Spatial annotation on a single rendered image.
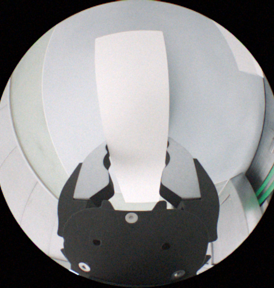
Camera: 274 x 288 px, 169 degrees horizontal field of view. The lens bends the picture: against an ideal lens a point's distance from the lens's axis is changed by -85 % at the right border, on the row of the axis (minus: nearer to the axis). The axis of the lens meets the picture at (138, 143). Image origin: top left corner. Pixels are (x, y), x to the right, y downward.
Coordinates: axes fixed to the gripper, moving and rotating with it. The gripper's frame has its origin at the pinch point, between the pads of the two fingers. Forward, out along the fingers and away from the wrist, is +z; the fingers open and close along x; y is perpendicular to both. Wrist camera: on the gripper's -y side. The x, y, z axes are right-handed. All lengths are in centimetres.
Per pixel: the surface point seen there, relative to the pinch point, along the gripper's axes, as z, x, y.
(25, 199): -19, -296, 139
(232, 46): 3.1, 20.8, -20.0
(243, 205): -9.7, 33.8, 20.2
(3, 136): 28, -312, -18
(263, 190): -13, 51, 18
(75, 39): 4.2, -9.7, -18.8
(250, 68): -0.3, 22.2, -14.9
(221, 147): 4.2, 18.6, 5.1
